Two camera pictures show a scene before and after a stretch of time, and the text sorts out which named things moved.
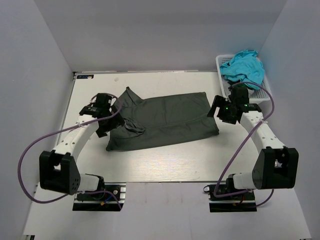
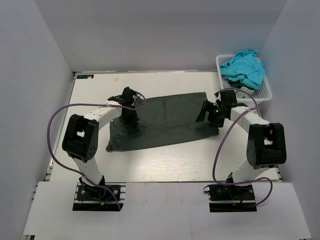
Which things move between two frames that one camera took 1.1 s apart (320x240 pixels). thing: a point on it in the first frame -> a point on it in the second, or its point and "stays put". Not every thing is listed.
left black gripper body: x=105 y=124 -> x=130 y=121
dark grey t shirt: x=161 y=120 stays put
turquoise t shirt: x=245 y=66 stays put
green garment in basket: x=239 y=85 stays put
